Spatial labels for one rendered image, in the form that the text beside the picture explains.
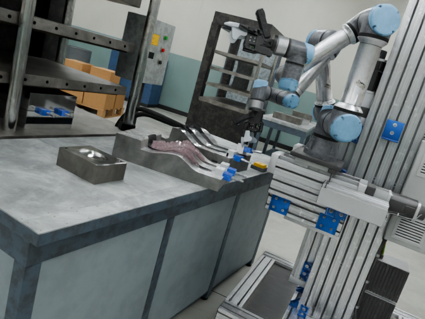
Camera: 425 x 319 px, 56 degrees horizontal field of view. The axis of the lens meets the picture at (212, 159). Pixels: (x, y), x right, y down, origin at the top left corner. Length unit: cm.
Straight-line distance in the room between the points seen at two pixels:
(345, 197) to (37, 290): 115
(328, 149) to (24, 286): 126
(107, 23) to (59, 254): 935
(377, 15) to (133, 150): 110
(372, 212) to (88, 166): 109
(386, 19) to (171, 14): 813
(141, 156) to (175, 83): 762
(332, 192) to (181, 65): 785
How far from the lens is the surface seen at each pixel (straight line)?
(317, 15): 867
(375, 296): 219
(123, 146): 178
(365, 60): 167
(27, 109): 203
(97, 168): 142
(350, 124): 164
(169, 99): 939
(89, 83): 223
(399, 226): 197
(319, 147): 178
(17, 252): 119
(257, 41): 157
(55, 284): 130
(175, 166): 171
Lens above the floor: 130
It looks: 13 degrees down
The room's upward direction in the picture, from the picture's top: 16 degrees clockwise
